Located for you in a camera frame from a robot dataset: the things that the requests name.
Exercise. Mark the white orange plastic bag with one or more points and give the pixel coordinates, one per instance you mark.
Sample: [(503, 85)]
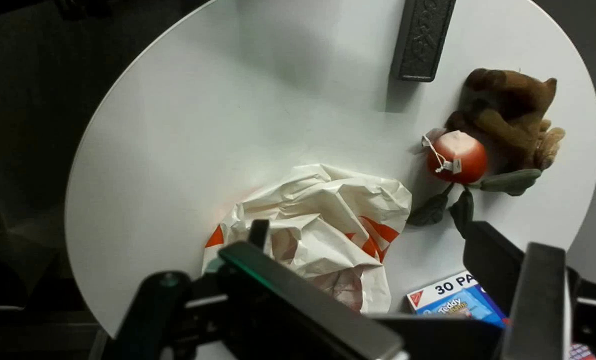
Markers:
[(331, 226)]

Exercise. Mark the round white table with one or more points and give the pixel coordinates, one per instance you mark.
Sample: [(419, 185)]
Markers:
[(239, 93)]

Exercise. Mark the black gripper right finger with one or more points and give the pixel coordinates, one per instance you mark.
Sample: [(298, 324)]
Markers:
[(528, 284)]

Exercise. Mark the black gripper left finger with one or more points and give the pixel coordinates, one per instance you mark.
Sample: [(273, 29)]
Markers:
[(280, 316)]

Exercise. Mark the red plush radish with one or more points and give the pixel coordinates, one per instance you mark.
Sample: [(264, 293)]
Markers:
[(460, 161)]

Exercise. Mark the brown plush moose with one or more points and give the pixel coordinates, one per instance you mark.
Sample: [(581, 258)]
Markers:
[(509, 108)]

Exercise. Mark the blue snack variety box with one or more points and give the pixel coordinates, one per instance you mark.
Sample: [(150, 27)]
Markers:
[(457, 295)]

